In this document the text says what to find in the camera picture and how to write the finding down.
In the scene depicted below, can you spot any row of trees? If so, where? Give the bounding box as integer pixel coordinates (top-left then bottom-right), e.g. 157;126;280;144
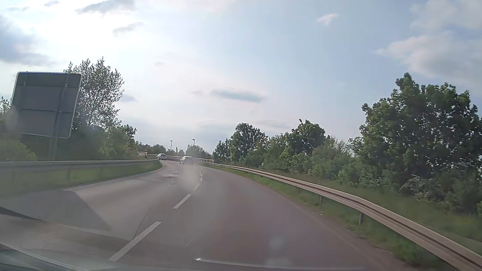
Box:
0;47;175;182
209;55;482;223

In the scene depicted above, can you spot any bridge railing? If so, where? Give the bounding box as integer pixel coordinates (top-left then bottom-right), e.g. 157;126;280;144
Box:
136;151;215;165

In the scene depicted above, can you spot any metal guard rail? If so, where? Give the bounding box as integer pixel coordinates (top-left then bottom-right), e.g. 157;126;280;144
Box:
0;143;161;188
194;161;482;271

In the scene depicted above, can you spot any large road sign back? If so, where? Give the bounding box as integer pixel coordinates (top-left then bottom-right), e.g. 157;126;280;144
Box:
5;67;83;162

